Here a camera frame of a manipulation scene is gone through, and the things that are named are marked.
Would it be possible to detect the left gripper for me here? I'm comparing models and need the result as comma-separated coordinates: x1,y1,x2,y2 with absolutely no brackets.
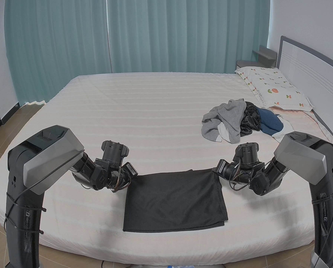
117,162,139,189

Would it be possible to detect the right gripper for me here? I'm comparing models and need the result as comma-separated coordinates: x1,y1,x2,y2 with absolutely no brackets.
215,159,234,181

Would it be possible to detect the black T-shirt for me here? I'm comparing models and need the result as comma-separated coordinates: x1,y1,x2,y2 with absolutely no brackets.
122,169,229,233

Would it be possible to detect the pile of clothes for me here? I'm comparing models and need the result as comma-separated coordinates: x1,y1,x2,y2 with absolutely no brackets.
201,98,294,144

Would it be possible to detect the bed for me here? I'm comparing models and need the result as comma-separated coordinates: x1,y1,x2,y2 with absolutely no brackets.
0,35,333,262

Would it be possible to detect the white printed pillow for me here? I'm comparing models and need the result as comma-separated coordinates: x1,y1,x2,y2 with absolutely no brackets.
235,66,315,112

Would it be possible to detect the grey bedside table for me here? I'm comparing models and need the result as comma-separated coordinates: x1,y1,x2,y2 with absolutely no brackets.
236,45,277,69

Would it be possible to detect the blue-green curtain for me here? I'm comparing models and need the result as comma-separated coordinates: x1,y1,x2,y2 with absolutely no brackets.
4,0,113,106
106,0,271,75

